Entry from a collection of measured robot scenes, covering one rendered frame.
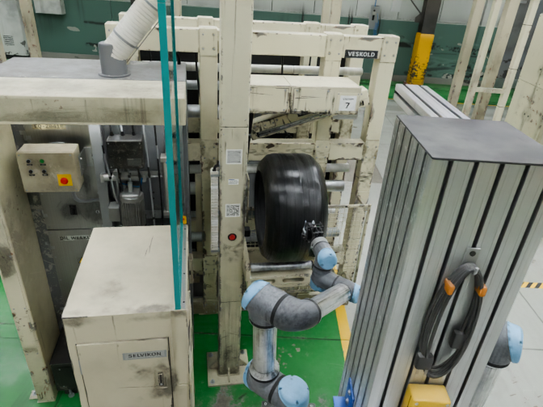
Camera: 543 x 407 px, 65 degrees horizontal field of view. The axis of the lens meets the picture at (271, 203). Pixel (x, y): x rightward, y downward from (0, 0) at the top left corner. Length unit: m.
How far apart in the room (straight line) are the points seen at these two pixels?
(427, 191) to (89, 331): 1.19
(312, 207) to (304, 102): 0.58
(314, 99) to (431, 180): 1.54
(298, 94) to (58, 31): 10.33
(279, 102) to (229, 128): 0.38
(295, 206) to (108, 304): 0.93
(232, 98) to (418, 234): 1.27
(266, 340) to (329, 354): 1.61
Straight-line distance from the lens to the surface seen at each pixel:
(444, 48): 11.91
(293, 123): 2.44
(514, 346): 1.56
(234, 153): 2.02
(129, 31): 2.18
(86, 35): 12.00
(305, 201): 2.02
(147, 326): 1.57
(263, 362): 1.67
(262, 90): 2.22
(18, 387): 3.18
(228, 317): 2.59
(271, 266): 2.29
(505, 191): 0.87
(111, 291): 1.64
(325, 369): 3.06
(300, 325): 1.43
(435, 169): 0.80
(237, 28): 1.89
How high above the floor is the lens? 2.29
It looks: 29 degrees down
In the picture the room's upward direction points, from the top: 4 degrees clockwise
